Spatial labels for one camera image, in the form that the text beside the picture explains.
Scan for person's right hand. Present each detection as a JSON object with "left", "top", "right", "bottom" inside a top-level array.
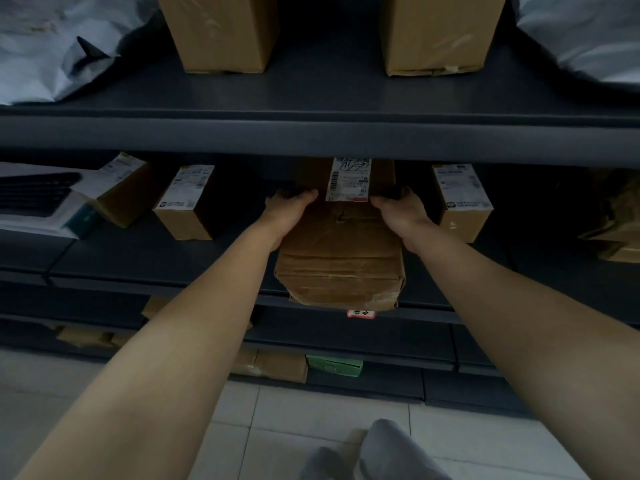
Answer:
[{"left": 369, "top": 186, "right": 435, "bottom": 255}]

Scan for person's right forearm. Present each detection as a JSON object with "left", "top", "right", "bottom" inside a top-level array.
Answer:
[{"left": 402, "top": 222, "right": 640, "bottom": 480}]

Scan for white plastic mailer bag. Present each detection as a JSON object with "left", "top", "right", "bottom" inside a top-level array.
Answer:
[
  {"left": 511, "top": 0, "right": 640, "bottom": 86},
  {"left": 0, "top": 0, "right": 160, "bottom": 106}
]

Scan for person's left forearm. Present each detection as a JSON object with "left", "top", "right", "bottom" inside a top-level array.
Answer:
[{"left": 15, "top": 222, "right": 281, "bottom": 480}]

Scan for crumpled brown paper parcel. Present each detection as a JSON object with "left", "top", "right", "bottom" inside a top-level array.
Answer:
[{"left": 577, "top": 169, "right": 640, "bottom": 265}]

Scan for person's grey trouser legs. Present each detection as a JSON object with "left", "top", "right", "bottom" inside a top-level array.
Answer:
[{"left": 298, "top": 419, "right": 453, "bottom": 480}]

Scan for flat cardboard box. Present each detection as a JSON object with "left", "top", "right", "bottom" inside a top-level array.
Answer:
[
  {"left": 54, "top": 326, "right": 136, "bottom": 349},
  {"left": 231, "top": 349, "right": 309, "bottom": 385},
  {"left": 141, "top": 295, "right": 173, "bottom": 320}
]

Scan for tall cardboard box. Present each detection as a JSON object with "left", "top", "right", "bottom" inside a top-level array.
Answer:
[
  {"left": 156, "top": 0, "right": 281, "bottom": 74},
  {"left": 381, "top": 0, "right": 508, "bottom": 78}
]

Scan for white keyboard box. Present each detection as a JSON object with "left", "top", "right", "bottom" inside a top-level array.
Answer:
[{"left": 0, "top": 161, "right": 103, "bottom": 240}]

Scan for large worn cardboard box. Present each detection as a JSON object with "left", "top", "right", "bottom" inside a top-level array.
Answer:
[{"left": 273, "top": 157, "right": 406, "bottom": 312}]

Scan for small labelled cardboard box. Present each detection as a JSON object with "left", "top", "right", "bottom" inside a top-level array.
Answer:
[
  {"left": 70, "top": 152, "right": 161, "bottom": 229},
  {"left": 152, "top": 165, "right": 217, "bottom": 241},
  {"left": 432, "top": 164, "right": 495, "bottom": 244}
]

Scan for person's left hand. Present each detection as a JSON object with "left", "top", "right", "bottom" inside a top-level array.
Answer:
[{"left": 260, "top": 188, "right": 319, "bottom": 253}]

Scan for dark grey metal shelf rack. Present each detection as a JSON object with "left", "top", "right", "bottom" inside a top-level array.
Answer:
[{"left": 0, "top": 0, "right": 640, "bottom": 415}]

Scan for green box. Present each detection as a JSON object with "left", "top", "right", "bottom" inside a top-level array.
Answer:
[{"left": 306, "top": 355, "right": 364, "bottom": 378}]

